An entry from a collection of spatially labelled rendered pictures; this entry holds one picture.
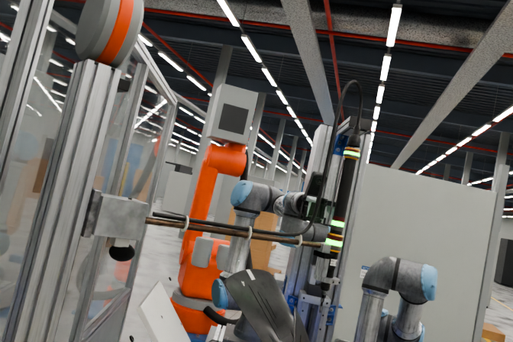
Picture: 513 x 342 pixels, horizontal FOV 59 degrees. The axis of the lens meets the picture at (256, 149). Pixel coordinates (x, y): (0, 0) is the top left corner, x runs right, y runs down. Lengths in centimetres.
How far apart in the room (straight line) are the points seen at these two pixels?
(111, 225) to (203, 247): 417
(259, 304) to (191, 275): 390
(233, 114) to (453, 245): 282
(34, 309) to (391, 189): 266
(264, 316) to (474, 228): 242
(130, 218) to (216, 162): 434
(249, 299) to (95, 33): 75
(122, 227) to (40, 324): 20
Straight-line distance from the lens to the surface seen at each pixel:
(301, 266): 216
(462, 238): 343
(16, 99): 88
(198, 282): 514
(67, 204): 83
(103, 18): 82
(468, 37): 982
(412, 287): 170
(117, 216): 86
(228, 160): 520
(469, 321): 354
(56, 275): 85
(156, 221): 93
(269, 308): 126
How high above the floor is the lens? 164
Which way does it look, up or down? 5 degrees up
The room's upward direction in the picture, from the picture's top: 12 degrees clockwise
